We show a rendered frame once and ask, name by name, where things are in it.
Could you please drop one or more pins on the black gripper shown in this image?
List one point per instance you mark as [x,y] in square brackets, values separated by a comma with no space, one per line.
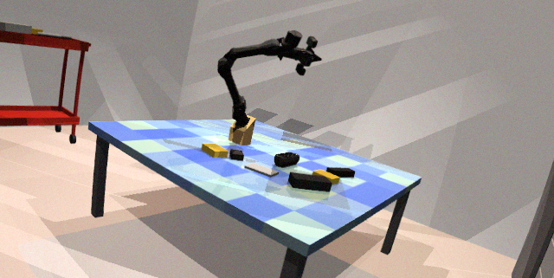
[311,43]

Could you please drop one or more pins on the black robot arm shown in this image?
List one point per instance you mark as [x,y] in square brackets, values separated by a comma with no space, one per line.
[269,48]

